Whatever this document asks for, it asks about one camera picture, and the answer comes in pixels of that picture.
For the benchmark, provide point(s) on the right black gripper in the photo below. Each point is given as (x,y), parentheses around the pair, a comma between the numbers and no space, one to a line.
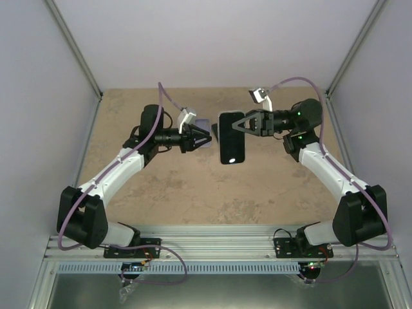
(265,124)

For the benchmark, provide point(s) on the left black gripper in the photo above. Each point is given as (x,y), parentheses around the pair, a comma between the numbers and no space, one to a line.
(188,140)

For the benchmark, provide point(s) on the lavender phone case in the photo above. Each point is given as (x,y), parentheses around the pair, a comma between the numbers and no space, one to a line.
(204,124)

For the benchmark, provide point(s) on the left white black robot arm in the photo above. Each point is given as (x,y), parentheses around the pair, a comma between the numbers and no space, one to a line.
(82,210)

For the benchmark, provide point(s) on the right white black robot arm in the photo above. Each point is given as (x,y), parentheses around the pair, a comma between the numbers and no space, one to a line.
(362,209)

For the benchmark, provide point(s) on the right circuit board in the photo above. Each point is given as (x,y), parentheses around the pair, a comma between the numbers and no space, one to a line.
(314,265)

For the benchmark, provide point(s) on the circuit board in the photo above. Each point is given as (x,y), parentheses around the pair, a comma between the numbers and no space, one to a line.
(314,265)
(135,266)

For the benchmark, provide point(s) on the left circuit board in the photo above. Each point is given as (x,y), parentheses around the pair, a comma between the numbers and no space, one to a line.
(135,266)

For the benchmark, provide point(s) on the clear plastic bag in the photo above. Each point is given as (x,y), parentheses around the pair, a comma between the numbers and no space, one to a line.
(127,288)

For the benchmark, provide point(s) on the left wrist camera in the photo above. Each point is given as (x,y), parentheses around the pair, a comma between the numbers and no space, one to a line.
(186,116)

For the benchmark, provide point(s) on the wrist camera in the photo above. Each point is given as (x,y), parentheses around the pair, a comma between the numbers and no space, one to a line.
(186,116)
(260,96)

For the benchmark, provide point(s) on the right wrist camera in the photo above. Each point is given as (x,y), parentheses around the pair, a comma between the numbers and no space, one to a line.
(260,96)

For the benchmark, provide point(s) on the aluminium rail platform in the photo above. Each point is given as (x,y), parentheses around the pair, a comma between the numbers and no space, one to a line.
(216,243)

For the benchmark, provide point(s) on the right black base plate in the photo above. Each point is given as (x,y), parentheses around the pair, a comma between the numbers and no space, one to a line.
(289,248)

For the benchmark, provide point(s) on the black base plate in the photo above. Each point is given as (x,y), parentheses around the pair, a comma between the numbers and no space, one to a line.
(289,248)
(148,250)

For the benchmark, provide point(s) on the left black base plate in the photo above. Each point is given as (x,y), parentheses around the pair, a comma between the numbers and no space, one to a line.
(148,250)

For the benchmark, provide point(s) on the right aluminium frame post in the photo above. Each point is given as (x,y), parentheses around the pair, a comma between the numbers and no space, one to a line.
(366,28)

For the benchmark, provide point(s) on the aluminium frame post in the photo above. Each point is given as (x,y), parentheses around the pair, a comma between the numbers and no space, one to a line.
(73,46)
(366,28)

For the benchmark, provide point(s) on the slotted grey cable duct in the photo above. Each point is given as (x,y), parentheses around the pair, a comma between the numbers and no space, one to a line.
(176,268)

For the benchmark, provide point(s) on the left aluminium frame post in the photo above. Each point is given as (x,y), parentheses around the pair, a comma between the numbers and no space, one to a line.
(73,46)

